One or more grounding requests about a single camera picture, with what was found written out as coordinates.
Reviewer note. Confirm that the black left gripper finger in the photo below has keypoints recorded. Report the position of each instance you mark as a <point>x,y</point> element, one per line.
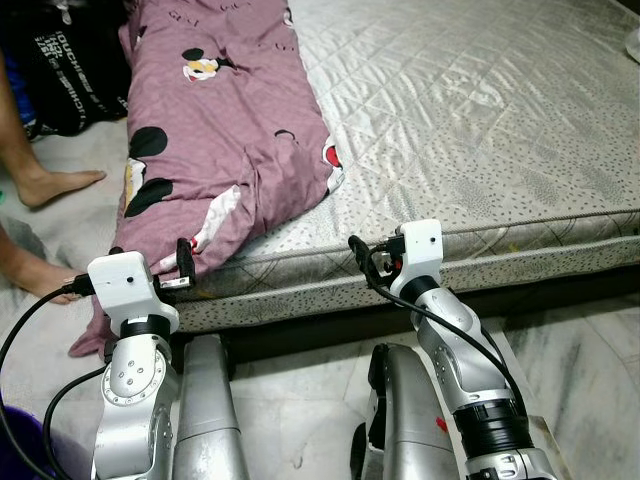
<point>186,258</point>

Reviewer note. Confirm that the pink Mickey print quilt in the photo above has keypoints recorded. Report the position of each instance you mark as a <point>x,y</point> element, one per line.
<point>220,130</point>

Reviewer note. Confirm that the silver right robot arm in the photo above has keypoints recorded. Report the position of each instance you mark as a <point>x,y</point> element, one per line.
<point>460,370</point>

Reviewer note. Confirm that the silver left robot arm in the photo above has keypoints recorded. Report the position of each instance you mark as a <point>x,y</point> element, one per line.
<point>135,400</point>

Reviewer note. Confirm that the person bare leg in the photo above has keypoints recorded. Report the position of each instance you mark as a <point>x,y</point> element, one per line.
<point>50,187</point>
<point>30,270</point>

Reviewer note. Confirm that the silver left robot leg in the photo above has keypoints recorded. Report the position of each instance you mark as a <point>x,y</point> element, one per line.
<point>210,420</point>

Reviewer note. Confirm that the silver robot leg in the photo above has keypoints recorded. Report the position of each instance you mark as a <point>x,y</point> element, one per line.
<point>210,420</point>
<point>405,420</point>

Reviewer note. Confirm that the white quilted mattress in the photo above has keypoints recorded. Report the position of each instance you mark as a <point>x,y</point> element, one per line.
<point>470,120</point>

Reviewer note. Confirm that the silver right robot leg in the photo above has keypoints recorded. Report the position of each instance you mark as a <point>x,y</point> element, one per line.
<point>405,420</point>

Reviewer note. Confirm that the black bag white lettering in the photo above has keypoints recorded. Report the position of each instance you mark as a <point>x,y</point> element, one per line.
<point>70,70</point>

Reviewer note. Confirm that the purple plastic bin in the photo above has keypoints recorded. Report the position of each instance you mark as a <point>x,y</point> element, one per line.
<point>15,450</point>

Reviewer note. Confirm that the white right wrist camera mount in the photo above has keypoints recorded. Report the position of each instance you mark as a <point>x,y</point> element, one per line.
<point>420,250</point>

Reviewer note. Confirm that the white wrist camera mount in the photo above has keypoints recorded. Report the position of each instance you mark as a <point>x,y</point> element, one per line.
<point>125,285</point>
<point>420,250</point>

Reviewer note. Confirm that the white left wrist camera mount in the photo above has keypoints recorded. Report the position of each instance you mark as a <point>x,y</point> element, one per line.
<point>125,285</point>

